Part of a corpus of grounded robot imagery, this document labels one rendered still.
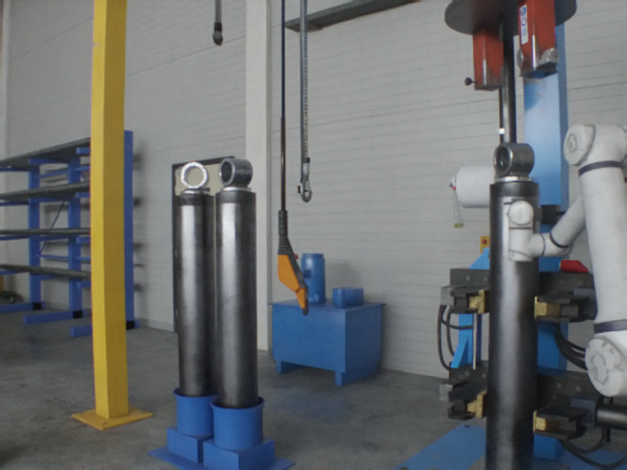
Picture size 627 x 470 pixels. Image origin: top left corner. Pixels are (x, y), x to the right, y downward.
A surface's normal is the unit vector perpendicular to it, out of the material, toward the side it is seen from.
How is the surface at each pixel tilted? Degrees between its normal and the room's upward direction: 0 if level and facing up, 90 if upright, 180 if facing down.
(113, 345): 90
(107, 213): 90
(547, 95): 90
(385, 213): 90
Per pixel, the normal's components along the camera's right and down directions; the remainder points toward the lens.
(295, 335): -0.63, 0.02
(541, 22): 0.24, 0.02
